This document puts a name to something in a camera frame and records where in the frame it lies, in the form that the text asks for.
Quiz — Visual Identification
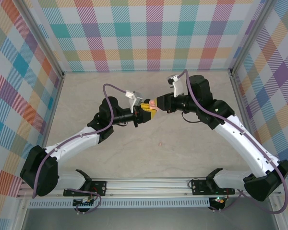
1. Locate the pink earbud charging case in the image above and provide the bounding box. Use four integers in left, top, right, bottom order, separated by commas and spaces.
148, 99, 160, 112

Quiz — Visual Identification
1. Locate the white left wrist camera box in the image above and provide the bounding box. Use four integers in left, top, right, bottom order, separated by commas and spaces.
125, 90, 144, 114

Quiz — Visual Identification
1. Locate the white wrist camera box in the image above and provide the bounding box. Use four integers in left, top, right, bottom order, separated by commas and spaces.
125, 90, 144, 114
166, 74, 184, 98

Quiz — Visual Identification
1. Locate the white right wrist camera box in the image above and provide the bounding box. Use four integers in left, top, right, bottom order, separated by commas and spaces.
166, 74, 184, 98

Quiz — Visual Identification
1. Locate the thin black right wrist wire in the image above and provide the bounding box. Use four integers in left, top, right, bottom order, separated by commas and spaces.
181, 111, 200, 123

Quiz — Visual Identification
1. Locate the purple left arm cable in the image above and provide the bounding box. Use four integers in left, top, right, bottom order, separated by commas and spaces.
32, 83, 128, 215

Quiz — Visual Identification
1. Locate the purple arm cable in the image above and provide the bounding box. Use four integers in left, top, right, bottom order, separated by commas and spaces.
179, 69, 288, 215
32, 83, 128, 215

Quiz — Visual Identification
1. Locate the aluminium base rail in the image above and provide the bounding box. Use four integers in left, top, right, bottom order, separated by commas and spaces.
18, 177, 283, 199

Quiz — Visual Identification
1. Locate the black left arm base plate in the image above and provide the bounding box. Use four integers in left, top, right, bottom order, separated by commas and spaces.
63, 181, 108, 197

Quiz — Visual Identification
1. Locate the aluminium floor rail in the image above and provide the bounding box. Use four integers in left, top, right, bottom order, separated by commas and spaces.
33, 73, 65, 180
229, 70, 266, 178

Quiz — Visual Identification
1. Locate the slotted grey cable duct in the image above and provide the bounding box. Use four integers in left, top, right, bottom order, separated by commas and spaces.
28, 200, 211, 208

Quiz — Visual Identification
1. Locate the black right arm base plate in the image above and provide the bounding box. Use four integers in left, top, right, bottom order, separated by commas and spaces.
191, 179, 236, 196

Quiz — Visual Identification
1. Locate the aluminium frame post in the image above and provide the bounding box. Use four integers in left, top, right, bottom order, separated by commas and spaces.
19, 0, 64, 80
270, 196, 285, 230
229, 0, 278, 75
13, 197, 29, 230

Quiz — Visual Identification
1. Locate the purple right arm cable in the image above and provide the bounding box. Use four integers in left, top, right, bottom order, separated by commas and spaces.
179, 69, 288, 215

